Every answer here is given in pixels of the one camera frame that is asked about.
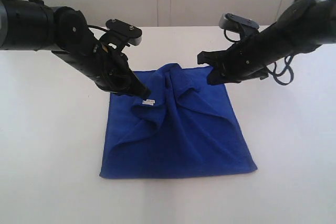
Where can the blue towel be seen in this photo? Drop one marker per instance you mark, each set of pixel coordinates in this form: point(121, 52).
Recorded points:
point(186, 128)

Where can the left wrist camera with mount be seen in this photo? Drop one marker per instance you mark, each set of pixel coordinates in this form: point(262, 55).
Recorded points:
point(121, 34)

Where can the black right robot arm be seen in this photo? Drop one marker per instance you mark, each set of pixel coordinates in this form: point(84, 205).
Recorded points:
point(302, 28)

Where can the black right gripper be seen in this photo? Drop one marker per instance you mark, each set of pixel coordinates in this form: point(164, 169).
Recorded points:
point(242, 61)

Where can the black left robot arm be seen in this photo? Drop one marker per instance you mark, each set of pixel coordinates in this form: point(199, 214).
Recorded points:
point(64, 31)

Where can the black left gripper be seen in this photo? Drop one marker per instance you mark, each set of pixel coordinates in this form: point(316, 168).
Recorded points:
point(111, 73)

